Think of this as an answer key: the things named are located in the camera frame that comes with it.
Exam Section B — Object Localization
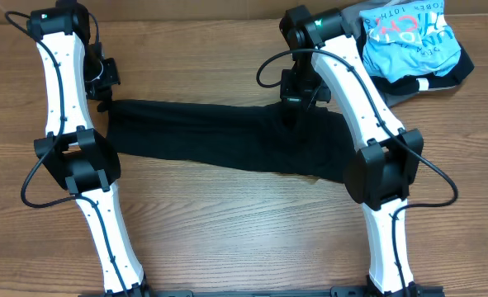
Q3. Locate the black t-shirt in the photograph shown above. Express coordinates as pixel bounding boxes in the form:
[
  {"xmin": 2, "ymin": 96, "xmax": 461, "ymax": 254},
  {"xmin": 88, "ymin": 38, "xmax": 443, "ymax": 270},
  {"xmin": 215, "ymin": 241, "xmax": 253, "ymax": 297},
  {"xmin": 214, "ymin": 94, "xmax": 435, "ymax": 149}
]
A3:
[{"xmin": 107, "ymin": 100, "xmax": 355, "ymax": 182}]

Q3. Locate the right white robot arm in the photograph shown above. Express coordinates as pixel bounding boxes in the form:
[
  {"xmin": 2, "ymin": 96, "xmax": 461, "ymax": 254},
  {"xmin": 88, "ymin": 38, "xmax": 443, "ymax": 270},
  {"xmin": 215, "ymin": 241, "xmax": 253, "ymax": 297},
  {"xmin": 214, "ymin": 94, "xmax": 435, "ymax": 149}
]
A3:
[{"xmin": 279, "ymin": 6, "xmax": 424, "ymax": 296}]

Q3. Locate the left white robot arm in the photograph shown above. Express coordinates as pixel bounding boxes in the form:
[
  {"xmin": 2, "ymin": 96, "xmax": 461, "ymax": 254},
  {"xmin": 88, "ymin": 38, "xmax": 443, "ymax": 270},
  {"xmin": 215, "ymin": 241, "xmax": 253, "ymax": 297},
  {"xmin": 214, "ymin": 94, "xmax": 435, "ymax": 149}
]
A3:
[{"xmin": 26, "ymin": 1, "xmax": 152, "ymax": 296}]

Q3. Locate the grey folded garment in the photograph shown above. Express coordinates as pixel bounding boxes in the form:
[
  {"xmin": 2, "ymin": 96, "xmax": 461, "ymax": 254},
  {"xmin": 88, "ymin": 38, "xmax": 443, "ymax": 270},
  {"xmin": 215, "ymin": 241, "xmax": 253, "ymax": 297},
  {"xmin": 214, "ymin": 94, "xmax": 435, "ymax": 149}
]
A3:
[{"xmin": 340, "ymin": 0, "xmax": 426, "ymax": 108}]

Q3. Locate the light blue printed t-shirt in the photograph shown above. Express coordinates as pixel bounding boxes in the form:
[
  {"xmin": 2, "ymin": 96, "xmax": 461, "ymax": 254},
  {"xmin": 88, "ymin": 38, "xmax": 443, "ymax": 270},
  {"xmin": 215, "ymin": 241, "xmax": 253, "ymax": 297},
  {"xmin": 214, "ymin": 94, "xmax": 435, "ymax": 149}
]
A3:
[{"xmin": 359, "ymin": 0, "xmax": 462, "ymax": 83}]

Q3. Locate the black folded garment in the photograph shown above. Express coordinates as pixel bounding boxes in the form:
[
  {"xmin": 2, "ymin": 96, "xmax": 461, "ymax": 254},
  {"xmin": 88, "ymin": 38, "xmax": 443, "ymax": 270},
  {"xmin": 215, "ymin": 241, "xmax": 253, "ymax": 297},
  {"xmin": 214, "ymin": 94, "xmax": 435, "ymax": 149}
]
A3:
[{"xmin": 362, "ymin": 28, "xmax": 474, "ymax": 92}]

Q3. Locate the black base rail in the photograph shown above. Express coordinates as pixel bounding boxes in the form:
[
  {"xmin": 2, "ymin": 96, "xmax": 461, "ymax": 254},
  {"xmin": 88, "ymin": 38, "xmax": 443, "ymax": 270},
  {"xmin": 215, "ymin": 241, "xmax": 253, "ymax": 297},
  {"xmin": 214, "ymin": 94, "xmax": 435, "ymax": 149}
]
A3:
[{"xmin": 78, "ymin": 285, "xmax": 447, "ymax": 297}]

